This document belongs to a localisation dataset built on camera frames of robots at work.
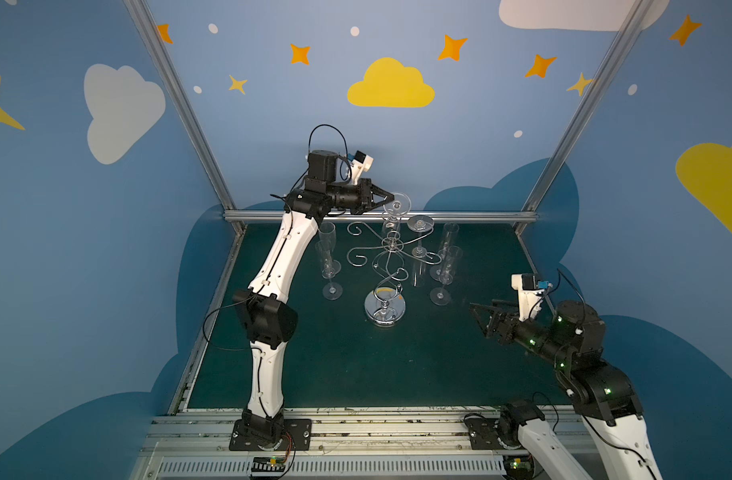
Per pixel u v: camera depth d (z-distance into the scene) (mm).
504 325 556
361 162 704
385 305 963
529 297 565
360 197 675
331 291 1013
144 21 694
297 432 749
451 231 906
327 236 949
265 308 508
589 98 841
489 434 737
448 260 880
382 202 728
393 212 733
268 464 730
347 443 735
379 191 720
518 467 733
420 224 785
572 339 454
